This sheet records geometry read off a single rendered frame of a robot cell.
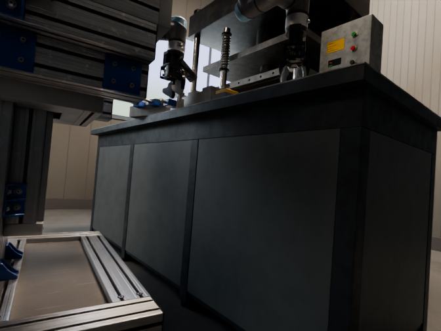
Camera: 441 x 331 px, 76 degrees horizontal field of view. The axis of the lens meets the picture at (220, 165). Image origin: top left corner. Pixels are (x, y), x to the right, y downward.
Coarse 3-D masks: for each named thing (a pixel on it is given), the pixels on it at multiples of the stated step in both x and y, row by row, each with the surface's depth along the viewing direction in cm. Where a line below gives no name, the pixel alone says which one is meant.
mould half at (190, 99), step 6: (204, 90) 115; (210, 90) 112; (216, 90) 113; (186, 96) 125; (192, 96) 121; (198, 96) 118; (204, 96) 115; (210, 96) 112; (186, 102) 125; (192, 102) 121; (198, 102) 118
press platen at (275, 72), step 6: (264, 72) 200; (270, 72) 196; (276, 72) 192; (312, 72) 189; (246, 78) 214; (252, 78) 209; (258, 78) 204; (264, 78) 200; (270, 78) 198; (228, 84) 230; (234, 84) 224; (240, 84) 219; (246, 84) 215
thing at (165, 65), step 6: (168, 54) 119; (174, 54) 119; (180, 54) 120; (168, 60) 119; (174, 60) 120; (162, 66) 120; (168, 66) 117; (174, 66) 118; (180, 66) 122; (168, 72) 116; (174, 72) 118; (180, 72) 120; (162, 78) 122; (168, 78) 122; (174, 78) 119
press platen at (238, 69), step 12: (312, 36) 188; (252, 48) 216; (264, 48) 207; (276, 48) 205; (312, 48) 201; (228, 60) 237; (240, 60) 232; (252, 60) 231; (264, 60) 229; (276, 60) 227; (312, 60) 222; (216, 72) 264; (228, 72) 261; (240, 72) 259; (252, 72) 257
